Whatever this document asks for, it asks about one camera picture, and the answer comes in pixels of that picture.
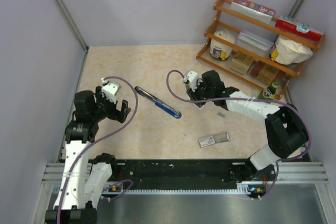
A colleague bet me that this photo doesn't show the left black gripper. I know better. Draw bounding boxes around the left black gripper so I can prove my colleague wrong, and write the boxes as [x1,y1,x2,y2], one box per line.
[91,86,130,123]

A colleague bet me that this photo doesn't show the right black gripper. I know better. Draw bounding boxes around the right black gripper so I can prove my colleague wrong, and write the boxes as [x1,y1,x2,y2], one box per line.
[187,80,215,106]

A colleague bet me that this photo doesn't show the small white stapler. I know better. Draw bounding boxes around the small white stapler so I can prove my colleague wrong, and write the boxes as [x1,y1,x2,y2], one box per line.
[185,82,205,110]

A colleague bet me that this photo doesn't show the blue metal stapler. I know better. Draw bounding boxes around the blue metal stapler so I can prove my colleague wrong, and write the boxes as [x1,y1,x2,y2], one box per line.
[135,86,182,119]

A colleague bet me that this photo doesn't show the red white staple box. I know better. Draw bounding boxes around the red white staple box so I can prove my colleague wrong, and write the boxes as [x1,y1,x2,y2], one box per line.
[198,132,230,148]

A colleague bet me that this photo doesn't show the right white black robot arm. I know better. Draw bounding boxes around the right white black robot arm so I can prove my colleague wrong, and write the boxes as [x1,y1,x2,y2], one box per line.
[183,70,308,180]

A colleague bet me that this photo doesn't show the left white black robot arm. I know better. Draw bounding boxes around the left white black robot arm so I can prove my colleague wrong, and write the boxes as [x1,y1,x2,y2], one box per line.
[45,81,131,223]

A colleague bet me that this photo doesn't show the white jar with label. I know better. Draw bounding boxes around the white jar with label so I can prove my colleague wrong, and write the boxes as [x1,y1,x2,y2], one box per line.
[209,29,236,60]

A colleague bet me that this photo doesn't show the light brown cardboard box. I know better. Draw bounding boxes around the light brown cardboard box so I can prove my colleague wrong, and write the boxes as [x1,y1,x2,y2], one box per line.
[229,51,254,74]

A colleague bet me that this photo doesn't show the dark brown cardboard box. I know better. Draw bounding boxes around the dark brown cardboard box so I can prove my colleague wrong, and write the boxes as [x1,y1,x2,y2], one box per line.
[250,61,286,86]

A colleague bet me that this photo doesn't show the green glass bottle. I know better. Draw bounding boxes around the green glass bottle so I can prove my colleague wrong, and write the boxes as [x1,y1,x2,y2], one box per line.
[257,81,280,100]

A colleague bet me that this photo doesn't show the silver grey long box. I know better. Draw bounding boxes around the silver grey long box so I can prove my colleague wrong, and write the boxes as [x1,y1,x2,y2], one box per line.
[235,30,274,57]

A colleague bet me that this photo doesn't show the wooden three-tier shelf rack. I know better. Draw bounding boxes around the wooden three-tier shelf rack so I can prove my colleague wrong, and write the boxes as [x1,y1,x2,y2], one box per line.
[196,0,324,99]

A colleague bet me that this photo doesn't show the white bag with yellow label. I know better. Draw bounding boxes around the white bag with yellow label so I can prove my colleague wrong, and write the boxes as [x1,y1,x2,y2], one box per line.
[269,36,313,65]

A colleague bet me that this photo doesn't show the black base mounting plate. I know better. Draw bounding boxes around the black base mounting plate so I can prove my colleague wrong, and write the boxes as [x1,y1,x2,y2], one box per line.
[108,159,276,190]

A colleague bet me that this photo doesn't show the red foil roll box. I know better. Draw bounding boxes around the red foil roll box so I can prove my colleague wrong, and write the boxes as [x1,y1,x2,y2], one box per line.
[230,0,276,24]

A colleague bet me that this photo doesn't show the red white wrap box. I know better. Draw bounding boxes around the red white wrap box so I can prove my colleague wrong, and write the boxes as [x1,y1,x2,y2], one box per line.
[275,15,324,42]

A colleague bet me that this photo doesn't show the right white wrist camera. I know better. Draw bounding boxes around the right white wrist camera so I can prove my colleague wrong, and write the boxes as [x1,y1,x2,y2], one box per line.
[183,71,199,91]

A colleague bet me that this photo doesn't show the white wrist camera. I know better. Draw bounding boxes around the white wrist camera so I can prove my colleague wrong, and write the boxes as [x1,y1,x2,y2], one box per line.
[183,71,199,91]
[101,79,121,104]

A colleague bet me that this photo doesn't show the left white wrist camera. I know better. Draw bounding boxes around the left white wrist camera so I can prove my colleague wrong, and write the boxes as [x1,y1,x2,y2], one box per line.
[101,79,121,104]

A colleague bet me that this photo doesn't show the grey slotted cable duct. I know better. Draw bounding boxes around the grey slotted cable duct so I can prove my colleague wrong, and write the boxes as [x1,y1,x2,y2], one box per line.
[52,180,266,196]

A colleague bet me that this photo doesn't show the aluminium frame rail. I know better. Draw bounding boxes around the aluminium frame rail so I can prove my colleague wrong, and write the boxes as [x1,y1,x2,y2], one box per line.
[42,162,329,184]

